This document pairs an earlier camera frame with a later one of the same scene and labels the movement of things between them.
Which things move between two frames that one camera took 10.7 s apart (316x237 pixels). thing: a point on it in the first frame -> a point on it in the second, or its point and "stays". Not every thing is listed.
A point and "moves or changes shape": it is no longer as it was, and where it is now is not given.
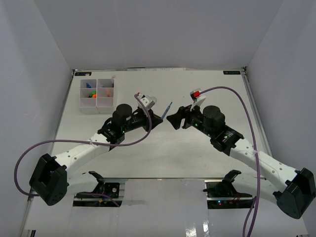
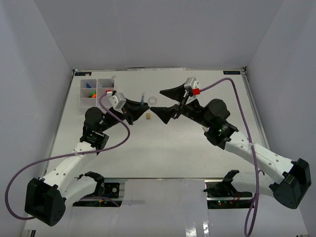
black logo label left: (83, 73) stays
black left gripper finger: (156, 119) -> (136, 112)
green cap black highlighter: (91, 95) stays
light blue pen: (166, 111) moves or changes shape
